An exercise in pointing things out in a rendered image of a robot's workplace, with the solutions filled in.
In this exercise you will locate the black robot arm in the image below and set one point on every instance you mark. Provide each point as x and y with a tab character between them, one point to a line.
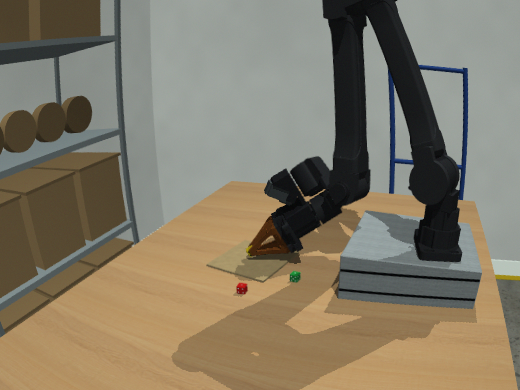
434	176

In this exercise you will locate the red die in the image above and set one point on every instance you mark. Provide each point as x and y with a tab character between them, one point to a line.
241	288

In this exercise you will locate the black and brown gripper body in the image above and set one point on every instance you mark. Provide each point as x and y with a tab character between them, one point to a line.
283	228

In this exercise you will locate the green die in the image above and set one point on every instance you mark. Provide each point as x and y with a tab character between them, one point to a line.
295	276

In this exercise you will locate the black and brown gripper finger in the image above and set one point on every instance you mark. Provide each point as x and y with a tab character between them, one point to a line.
266	245
270	231

